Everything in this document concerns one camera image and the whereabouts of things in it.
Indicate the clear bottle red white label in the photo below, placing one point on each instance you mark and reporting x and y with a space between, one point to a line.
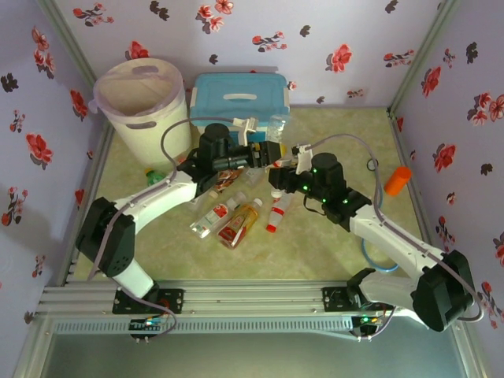
214 216

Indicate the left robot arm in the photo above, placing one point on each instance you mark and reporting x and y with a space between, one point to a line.
157 197

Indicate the small LED circuit board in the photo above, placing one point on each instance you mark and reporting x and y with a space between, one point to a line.
147 323
370 319

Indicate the clear bottle green label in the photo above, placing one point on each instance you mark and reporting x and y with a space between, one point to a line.
254 177

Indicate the aluminium frame cross rail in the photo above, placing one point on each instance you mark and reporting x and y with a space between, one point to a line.
252 299

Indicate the green bottle yellow cap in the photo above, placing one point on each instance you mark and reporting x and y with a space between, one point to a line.
155 177

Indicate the brown label bottle white cap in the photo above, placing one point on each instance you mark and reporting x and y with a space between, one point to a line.
225 180

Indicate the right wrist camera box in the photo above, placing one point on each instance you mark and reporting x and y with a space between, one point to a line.
303 159

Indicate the translucent lavender bin liner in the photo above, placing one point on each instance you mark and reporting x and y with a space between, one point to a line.
130 94

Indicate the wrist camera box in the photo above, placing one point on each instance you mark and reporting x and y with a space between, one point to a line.
248 128
303 159

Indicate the white storage box blue lid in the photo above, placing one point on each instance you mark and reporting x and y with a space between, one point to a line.
240 90

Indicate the white bottle red band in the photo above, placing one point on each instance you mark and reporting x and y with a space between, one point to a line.
277 212

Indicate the amber tea bottle red label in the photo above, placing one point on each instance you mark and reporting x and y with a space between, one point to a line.
240 224

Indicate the clear plastic water bottle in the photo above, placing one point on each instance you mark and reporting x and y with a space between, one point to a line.
277 128

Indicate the orange plastic cylinder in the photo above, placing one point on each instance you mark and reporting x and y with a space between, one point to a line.
397 181

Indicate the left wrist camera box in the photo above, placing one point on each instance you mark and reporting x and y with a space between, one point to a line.
248 128

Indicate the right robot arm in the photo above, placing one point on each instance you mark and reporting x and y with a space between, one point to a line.
393 240

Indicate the white speckled ribbed bin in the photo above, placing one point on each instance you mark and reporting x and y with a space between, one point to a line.
157 145

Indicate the aluminium frame post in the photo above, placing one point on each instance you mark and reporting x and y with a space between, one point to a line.
425 47
67 35

